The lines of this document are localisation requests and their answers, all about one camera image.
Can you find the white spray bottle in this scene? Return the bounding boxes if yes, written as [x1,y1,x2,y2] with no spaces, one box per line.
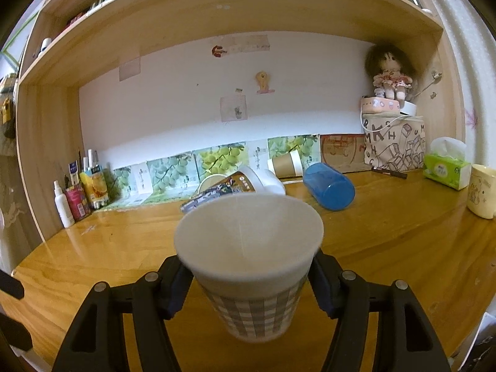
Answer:
[53,180,75,228]

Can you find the rag doll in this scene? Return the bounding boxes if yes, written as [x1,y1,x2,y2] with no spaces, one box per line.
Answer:
[365,43,414,103]

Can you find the wooden shelf unit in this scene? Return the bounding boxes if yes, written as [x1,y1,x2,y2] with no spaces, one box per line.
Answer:
[11,0,466,276]

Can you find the blue plastic cup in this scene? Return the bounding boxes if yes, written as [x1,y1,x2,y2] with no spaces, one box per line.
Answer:
[303,163,356,212]

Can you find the green tissue box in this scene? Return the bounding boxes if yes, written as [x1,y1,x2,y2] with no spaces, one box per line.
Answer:
[423,137,472,191]

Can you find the brown sleeved paper cup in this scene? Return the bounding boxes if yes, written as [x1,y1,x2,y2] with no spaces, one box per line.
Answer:
[267,150,303,179]

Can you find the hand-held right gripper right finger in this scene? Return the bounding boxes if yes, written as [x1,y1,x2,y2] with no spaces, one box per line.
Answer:
[308,250,452,372]

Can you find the grape print box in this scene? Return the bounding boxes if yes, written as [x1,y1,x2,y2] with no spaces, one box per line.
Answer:
[101,134,322,210]

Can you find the patterned paper gift bag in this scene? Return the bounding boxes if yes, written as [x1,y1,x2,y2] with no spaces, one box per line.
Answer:
[363,114,426,172]

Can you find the red snack packet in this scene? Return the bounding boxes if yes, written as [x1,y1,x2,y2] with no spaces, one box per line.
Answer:
[64,186,92,221]

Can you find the pink round box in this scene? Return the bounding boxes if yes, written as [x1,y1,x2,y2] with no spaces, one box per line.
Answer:
[360,96,403,116]

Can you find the cream ceramic mug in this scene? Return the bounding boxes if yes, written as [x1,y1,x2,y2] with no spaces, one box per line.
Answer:
[466,164,496,219]

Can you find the dark pen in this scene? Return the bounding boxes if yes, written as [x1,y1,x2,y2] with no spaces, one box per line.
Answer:
[371,166,408,179]

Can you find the yellow juice carton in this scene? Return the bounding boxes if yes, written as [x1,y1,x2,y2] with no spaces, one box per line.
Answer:
[79,166,109,210]

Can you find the brown cardboard box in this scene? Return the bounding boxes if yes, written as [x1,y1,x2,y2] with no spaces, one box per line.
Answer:
[320,134,372,174]

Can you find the checkered paper cup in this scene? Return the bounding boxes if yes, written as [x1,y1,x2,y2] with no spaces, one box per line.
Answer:
[174,194,325,343]

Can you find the dark printed packet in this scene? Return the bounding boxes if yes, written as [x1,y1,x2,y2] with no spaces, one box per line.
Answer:
[180,186,233,213]

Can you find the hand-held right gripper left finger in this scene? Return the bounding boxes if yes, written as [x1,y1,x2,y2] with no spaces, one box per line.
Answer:
[52,255,194,372]

